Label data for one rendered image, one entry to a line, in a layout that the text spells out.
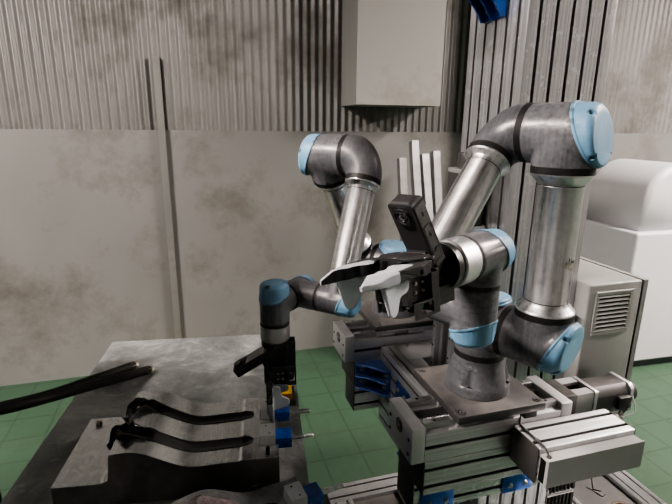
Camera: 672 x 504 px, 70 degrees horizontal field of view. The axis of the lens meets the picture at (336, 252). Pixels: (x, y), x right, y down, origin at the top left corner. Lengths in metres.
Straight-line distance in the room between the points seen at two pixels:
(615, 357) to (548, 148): 0.81
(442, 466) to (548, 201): 0.65
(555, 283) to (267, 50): 2.63
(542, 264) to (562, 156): 0.21
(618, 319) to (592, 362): 0.14
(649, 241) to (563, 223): 2.72
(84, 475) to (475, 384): 0.91
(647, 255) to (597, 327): 2.25
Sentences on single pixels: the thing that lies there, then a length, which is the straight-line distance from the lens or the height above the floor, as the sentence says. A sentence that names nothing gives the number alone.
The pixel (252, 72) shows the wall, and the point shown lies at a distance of 3.28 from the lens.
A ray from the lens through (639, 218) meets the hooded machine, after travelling 3.69.
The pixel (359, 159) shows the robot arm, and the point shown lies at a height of 1.55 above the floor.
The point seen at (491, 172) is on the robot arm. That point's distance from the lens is 0.99.
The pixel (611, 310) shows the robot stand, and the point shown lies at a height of 1.15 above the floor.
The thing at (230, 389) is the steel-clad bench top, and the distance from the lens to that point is 1.66.
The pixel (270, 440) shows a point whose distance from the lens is 1.24.
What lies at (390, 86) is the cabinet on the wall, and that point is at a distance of 3.18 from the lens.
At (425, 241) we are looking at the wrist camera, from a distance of 0.65.
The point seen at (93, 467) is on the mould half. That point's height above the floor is 0.86.
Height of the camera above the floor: 1.64
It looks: 15 degrees down
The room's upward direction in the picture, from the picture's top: 1 degrees clockwise
